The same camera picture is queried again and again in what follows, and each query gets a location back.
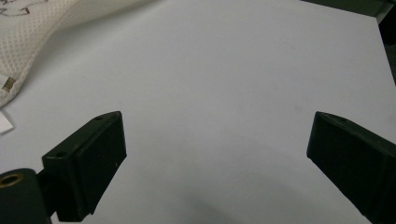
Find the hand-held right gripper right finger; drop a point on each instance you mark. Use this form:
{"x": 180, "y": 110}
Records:
{"x": 355, "y": 161}

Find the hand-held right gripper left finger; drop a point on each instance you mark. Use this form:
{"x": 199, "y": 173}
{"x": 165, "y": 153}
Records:
{"x": 93, "y": 161}

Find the white paper tag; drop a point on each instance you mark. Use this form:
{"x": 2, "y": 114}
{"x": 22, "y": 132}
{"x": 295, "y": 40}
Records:
{"x": 4, "y": 123}

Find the cream mesh fabric cloth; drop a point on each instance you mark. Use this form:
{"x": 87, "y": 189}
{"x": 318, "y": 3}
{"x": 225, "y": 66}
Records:
{"x": 28, "y": 37}

